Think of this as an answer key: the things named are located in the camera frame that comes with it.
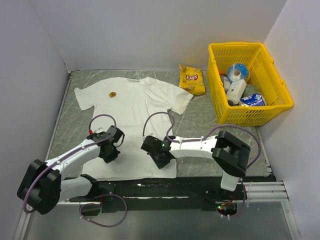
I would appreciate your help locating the blue white tape roll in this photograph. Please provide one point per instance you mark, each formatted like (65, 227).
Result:
(238, 71)

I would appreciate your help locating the green round melon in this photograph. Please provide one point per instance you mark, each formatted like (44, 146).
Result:
(249, 90)

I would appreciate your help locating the yellow plastic basket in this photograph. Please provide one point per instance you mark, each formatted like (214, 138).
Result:
(262, 74)

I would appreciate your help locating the white plastic bottle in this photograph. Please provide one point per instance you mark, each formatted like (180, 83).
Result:
(235, 92)

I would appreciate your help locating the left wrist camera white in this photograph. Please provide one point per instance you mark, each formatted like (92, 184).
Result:
(99, 130)

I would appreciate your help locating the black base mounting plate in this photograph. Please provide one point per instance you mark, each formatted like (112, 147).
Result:
(153, 194)

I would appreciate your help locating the blue white snack packet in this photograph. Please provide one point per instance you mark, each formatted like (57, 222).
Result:
(254, 100)

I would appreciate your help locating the white t-shirt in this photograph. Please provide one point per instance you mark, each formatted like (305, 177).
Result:
(139, 107)

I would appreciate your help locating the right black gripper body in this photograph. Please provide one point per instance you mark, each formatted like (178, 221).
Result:
(160, 163)

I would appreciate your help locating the aluminium frame rail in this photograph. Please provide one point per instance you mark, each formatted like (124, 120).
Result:
(266, 192)

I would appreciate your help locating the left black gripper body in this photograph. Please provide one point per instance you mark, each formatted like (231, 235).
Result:
(112, 154)

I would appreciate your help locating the yellow Lays chips bag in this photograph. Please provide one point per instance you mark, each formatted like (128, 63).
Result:
(192, 80)

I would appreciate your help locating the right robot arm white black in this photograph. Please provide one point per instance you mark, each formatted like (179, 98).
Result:
(229, 152)

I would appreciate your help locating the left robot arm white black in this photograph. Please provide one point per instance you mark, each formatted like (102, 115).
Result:
(45, 183)

